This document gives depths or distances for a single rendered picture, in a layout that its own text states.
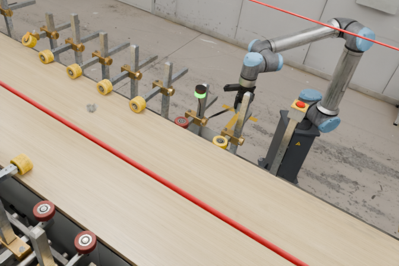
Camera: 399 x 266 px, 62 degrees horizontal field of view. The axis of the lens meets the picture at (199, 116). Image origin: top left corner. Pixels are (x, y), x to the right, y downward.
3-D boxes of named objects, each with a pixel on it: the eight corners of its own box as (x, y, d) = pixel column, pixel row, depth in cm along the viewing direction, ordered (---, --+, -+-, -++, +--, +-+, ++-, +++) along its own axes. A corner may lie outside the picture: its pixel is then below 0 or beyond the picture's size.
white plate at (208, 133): (185, 128, 212) (187, 116, 205) (220, 146, 203) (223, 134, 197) (184, 128, 211) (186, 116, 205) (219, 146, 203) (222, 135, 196)
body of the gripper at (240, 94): (247, 108, 180) (252, 90, 172) (233, 102, 183) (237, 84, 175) (252, 102, 185) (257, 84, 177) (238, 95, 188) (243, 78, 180)
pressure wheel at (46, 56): (56, 59, 212) (49, 61, 217) (50, 48, 209) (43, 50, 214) (48, 63, 208) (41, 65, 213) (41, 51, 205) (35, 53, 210)
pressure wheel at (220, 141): (208, 150, 185) (211, 135, 178) (221, 148, 188) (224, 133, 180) (212, 161, 180) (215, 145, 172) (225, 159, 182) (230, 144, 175)
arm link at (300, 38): (347, 10, 197) (246, 38, 182) (362, 19, 189) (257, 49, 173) (342, 27, 205) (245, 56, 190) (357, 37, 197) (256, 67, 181)
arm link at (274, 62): (275, 47, 178) (256, 49, 173) (287, 59, 170) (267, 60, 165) (271, 63, 183) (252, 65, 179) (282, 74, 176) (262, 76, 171)
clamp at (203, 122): (188, 114, 204) (189, 108, 201) (207, 123, 199) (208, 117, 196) (183, 119, 200) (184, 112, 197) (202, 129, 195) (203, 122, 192)
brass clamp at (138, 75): (126, 70, 215) (126, 63, 212) (143, 78, 210) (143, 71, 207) (120, 73, 210) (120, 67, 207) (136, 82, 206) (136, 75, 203)
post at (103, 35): (106, 92, 236) (103, 29, 206) (110, 94, 235) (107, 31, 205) (103, 94, 233) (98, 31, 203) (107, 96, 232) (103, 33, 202)
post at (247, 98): (229, 154, 201) (247, 89, 171) (234, 157, 200) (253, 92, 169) (227, 157, 198) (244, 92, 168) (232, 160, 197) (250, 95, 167)
